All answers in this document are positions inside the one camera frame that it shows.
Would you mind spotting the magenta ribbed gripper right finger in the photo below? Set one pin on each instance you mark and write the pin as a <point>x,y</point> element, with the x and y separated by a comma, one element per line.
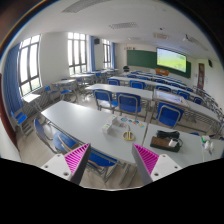
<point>152,166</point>

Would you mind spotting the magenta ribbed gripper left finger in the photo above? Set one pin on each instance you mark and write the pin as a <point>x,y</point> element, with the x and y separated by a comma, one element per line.
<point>70,166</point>

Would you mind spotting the white charger plug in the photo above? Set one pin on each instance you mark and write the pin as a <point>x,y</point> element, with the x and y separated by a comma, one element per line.
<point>173,143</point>

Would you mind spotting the blue chair under front desk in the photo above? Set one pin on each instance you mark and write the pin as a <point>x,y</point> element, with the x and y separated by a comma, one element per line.
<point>99,163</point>

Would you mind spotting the black power strip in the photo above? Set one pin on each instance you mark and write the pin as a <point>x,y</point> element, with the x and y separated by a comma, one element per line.
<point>163,144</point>

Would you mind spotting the blue chair front left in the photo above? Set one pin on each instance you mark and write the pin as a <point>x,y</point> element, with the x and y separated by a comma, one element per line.
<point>39,130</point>

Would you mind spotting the black pouch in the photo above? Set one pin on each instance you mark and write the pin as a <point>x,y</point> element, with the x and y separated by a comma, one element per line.
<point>163,134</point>

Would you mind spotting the yellow scissors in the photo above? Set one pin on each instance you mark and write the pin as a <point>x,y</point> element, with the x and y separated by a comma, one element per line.
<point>128,135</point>

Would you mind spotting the long grey front desk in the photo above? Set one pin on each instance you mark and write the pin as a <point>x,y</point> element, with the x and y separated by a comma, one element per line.
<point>85,124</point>

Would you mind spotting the white small box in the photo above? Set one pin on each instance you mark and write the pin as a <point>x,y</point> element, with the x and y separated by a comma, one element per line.
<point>106,128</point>

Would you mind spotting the grey right front desk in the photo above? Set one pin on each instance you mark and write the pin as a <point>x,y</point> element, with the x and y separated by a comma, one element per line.
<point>192,152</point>

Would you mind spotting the colourful cards strip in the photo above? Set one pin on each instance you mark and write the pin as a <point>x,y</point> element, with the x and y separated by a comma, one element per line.
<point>131,121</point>

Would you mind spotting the white carton box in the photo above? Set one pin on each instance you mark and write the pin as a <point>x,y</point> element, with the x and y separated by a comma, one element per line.
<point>113,119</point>

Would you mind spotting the blue chair second row right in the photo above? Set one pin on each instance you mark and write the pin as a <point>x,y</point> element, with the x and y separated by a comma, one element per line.
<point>168,115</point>

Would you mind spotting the blue chair second row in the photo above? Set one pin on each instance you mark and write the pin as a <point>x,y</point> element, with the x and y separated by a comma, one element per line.
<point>104,99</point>
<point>168,115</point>
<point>129,103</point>

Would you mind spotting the blue chair second row middle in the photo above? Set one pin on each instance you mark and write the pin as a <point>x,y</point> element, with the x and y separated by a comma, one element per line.
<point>129,103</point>

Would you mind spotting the white objects right desk edge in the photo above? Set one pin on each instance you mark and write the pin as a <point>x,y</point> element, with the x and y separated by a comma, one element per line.
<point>207,143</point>

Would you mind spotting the blue chair second row left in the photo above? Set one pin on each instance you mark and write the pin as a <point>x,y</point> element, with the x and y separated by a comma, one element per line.
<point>104,99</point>

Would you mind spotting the grey second row desk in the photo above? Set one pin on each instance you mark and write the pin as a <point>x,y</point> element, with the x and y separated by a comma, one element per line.
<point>185,104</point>
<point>144,94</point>

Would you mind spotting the grey second row right desk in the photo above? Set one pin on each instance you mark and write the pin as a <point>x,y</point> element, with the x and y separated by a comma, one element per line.
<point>185,104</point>

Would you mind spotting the blue chair by window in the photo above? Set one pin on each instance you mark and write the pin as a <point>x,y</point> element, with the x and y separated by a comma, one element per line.
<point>21,122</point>

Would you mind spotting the left large window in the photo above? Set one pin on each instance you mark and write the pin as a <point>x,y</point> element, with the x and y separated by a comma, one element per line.
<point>28,65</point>

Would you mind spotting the green chalkboard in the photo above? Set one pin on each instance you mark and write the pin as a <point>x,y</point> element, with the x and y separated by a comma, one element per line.
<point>148,59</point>

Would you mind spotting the projection screen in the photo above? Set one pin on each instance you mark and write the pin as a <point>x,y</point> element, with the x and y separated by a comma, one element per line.
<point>171,59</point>

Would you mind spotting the middle window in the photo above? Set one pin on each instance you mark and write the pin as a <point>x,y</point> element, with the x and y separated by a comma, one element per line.
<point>77,53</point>

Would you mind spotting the far window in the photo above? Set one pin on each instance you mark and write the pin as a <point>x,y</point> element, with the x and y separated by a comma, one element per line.
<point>107,53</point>

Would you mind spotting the blue curtain left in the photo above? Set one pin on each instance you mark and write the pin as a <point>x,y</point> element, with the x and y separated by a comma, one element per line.
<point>10,81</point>

